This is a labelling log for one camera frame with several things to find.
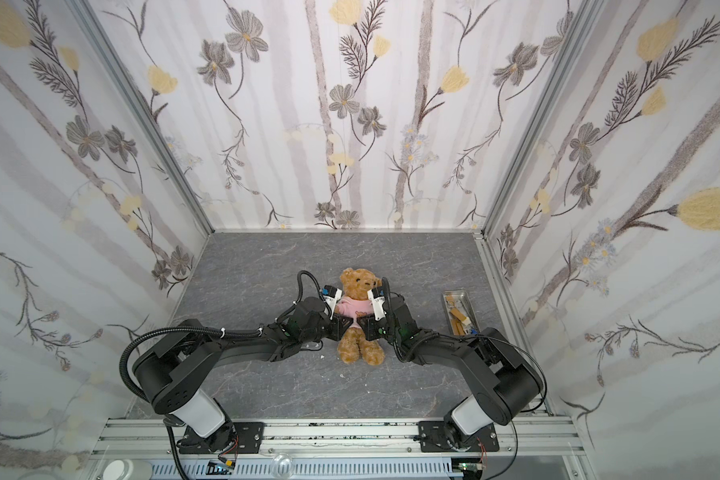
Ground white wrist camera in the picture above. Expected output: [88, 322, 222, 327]
[320, 285, 343, 319]
[367, 286, 386, 322]

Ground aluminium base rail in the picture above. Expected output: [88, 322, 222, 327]
[89, 418, 583, 480]

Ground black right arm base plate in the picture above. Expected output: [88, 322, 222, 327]
[413, 420, 500, 453]

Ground metal tray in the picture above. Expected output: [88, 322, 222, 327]
[442, 289, 481, 336]

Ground brown plush teddy bear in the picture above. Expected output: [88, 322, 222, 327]
[335, 267, 388, 367]

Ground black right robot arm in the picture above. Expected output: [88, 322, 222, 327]
[358, 287, 544, 449]

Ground black corrugated cable conduit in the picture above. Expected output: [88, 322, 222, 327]
[118, 325, 262, 403]

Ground pink bear hoodie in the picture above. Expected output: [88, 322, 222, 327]
[335, 296, 374, 319]

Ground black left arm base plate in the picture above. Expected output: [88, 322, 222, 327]
[178, 421, 265, 455]

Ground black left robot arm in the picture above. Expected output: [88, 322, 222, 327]
[119, 297, 353, 439]

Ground wooden pieces in tray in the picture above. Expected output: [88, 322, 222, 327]
[445, 295, 479, 336]

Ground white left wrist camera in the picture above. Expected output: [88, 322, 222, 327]
[320, 285, 343, 319]

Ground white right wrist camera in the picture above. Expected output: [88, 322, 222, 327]
[367, 286, 386, 322]

